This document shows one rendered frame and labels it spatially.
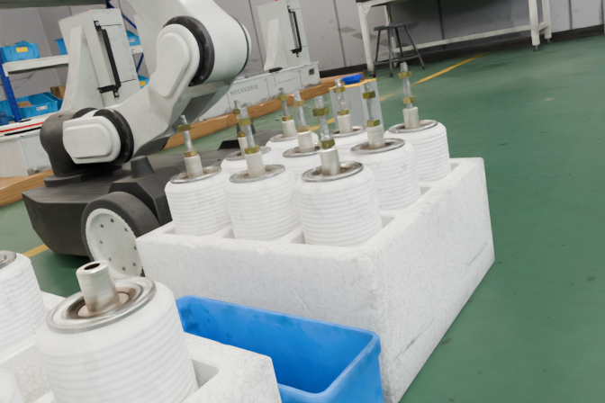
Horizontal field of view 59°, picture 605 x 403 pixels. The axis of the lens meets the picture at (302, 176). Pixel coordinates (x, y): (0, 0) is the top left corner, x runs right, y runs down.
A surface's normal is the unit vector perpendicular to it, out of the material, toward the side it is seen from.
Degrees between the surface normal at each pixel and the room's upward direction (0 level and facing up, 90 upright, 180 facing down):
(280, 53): 90
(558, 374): 0
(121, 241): 90
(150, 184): 45
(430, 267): 90
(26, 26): 90
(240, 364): 0
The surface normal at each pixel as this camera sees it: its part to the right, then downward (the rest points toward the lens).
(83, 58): 0.83, -0.03
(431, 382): -0.19, -0.95
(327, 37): -0.53, 0.29
